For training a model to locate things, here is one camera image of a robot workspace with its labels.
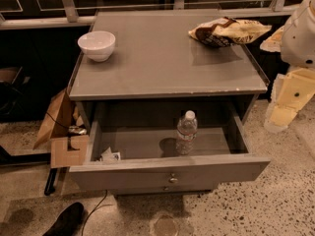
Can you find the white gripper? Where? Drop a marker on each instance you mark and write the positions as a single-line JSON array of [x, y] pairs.
[[299, 38]]

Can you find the clear plastic water bottle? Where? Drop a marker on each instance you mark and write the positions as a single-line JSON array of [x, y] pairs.
[[187, 128]]

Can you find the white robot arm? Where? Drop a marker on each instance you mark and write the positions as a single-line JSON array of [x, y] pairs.
[[295, 41]]

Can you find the brass drawer knob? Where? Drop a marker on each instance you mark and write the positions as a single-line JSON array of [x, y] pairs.
[[173, 179]]

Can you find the open grey top drawer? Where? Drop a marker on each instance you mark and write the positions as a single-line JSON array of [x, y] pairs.
[[146, 136]]

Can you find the brown yellow snack bag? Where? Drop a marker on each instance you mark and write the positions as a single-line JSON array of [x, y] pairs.
[[224, 32]]

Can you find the grey wooden nightstand cabinet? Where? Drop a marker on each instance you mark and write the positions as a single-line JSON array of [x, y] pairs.
[[155, 62]]

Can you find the white ceramic bowl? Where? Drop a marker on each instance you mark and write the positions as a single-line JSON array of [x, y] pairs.
[[97, 45]]

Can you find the crumpled white paper scrap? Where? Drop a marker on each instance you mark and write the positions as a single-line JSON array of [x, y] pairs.
[[109, 155]]

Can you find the brown cardboard box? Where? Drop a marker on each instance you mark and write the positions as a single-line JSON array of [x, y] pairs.
[[67, 147]]

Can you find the white metal window railing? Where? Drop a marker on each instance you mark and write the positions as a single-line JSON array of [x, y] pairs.
[[69, 4]]

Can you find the black bar on floor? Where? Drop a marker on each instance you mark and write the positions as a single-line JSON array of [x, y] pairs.
[[49, 187]]

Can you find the black shoe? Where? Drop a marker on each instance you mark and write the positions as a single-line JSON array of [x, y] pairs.
[[67, 222]]

